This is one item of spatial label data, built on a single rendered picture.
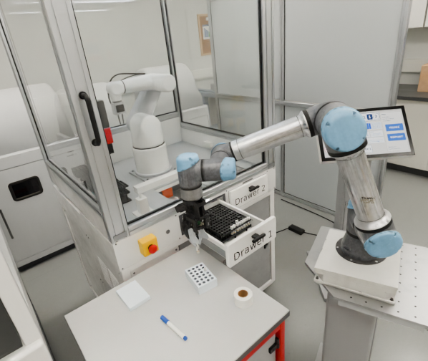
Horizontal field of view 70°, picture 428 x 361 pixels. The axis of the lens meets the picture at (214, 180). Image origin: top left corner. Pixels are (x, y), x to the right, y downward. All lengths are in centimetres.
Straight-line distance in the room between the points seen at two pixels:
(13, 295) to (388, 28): 254
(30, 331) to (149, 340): 36
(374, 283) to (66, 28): 132
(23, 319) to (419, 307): 126
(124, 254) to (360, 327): 103
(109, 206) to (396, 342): 176
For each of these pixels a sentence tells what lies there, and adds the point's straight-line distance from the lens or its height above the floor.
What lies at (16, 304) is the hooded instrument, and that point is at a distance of 106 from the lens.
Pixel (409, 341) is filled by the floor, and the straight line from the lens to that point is 227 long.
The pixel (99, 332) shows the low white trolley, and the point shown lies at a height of 76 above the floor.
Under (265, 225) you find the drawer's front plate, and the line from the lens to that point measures 135.
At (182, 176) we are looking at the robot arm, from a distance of 100.
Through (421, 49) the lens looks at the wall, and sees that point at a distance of 465.
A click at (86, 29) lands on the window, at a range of 118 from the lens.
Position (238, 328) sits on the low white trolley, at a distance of 117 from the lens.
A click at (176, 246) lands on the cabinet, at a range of 153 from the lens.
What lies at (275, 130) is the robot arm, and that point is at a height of 136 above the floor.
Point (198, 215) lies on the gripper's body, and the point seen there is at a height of 113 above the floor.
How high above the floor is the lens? 167
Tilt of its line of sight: 25 degrees down
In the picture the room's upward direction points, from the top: 6 degrees counter-clockwise
